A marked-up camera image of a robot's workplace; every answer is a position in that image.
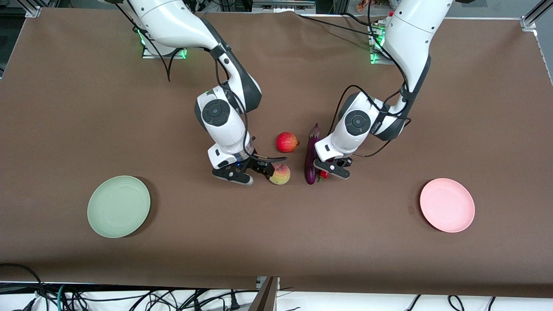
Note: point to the yellow-pink peach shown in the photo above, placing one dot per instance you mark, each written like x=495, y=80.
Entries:
x=281, y=176

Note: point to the red pomegranate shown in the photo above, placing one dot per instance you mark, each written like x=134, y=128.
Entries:
x=286, y=142

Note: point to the red chili pepper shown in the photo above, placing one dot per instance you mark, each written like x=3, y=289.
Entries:
x=323, y=174

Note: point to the purple eggplant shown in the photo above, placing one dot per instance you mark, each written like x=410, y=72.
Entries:
x=309, y=170

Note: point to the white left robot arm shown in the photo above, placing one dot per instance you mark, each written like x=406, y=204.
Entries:
x=410, y=39

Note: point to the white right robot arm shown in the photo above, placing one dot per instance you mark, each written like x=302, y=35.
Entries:
x=173, y=21

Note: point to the brown table cloth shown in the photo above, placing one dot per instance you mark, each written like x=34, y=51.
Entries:
x=129, y=129

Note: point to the light green plate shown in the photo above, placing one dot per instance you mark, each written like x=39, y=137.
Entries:
x=119, y=207

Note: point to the pink plate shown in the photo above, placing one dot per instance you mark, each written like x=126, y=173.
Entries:
x=447, y=205

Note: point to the red yellow toy pile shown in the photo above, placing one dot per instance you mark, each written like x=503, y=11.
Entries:
x=371, y=4

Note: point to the grey metal box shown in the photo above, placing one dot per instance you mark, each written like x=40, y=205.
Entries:
x=283, y=4

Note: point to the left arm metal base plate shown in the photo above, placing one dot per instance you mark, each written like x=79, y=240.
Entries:
x=376, y=58

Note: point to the aluminium profile post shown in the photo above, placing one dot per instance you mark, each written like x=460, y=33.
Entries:
x=265, y=298

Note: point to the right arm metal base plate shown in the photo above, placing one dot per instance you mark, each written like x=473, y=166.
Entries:
x=149, y=54

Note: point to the aluminium frame corner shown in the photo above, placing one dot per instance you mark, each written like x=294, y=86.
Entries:
x=33, y=8

